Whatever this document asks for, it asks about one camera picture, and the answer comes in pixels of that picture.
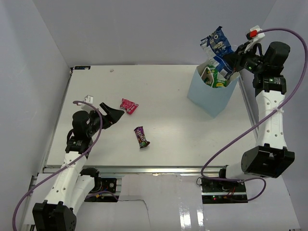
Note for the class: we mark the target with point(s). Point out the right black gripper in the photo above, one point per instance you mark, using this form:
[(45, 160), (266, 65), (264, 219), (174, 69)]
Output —
[(236, 59)]

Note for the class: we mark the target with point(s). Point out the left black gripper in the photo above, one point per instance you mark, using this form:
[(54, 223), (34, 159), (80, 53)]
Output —
[(113, 115)]

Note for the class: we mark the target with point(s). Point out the blue chips bag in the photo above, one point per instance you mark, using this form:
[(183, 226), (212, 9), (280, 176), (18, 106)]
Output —
[(216, 46)]

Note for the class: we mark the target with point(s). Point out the green Fox's candy packet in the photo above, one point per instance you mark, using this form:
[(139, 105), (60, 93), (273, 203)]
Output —
[(211, 77)]

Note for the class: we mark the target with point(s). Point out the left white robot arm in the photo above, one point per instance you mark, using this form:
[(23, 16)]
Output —
[(58, 211)]

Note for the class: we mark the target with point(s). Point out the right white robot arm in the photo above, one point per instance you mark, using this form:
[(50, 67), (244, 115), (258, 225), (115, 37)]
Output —
[(270, 156)]

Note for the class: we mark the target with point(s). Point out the light blue paper bag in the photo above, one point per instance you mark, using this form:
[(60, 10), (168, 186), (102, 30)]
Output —
[(212, 100)]

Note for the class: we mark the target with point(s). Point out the pink candy packet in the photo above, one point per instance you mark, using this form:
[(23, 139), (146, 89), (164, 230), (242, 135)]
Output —
[(128, 106)]

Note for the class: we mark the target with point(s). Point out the purple M&M's packet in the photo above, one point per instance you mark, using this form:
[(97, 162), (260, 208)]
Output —
[(139, 132)]

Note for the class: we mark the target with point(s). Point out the white front cover board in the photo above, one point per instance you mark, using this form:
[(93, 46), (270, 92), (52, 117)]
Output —
[(174, 203)]

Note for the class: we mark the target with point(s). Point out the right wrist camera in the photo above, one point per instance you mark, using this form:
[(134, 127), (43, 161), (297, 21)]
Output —
[(255, 35)]

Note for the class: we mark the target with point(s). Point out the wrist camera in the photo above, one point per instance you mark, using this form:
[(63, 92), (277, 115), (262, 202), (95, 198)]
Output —
[(255, 35), (89, 101)]

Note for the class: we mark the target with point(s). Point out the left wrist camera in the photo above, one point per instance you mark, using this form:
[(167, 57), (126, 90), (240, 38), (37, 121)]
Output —
[(89, 101)]

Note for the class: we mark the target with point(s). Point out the aluminium table frame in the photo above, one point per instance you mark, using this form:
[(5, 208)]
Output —
[(182, 135)]

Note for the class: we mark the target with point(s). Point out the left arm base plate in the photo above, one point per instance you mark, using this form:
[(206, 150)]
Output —
[(104, 184)]

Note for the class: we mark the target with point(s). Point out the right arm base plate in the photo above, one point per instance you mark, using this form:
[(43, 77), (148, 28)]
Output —
[(220, 186)]

